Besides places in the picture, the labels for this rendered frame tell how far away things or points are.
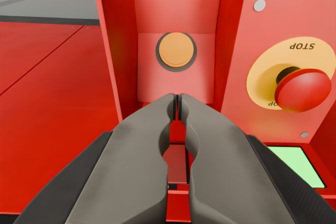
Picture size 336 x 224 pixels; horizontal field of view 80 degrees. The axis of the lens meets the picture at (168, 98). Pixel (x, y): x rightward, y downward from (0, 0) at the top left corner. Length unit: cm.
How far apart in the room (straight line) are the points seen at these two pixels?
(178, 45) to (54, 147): 26
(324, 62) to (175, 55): 13
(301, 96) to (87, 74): 47
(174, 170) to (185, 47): 13
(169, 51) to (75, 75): 37
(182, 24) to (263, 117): 13
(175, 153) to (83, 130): 21
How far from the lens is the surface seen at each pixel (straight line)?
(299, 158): 25
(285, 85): 18
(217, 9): 24
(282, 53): 19
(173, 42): 23
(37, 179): 35
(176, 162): 21
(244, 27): 17
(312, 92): 18
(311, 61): 21
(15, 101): 52
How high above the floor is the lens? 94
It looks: 54 degrees down
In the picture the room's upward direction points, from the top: 177 degrees counter-clockwise
